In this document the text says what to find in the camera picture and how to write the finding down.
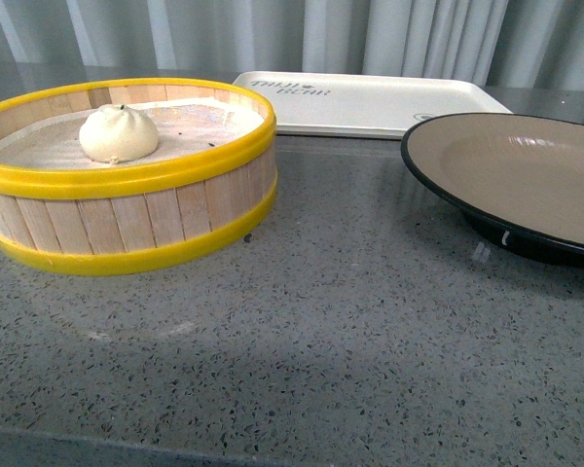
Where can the white mesh steamer liner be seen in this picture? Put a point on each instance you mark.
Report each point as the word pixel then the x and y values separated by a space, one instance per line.
pixel 185 127

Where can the yellow rimmed wooden steamer basket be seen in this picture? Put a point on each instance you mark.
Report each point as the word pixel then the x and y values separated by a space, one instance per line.
pixel 127 219

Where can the white steamed bun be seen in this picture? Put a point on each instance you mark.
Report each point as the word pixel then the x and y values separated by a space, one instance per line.
pixel 118 133

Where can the tan plate with black rim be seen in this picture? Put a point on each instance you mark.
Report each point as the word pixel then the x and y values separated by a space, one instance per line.
pixel 517 179

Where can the grey pleated curtain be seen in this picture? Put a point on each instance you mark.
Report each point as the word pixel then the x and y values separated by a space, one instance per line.
pixel 511 44

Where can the cream rectangular serving tray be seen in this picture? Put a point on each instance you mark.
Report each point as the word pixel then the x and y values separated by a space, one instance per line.
pixel 362 106

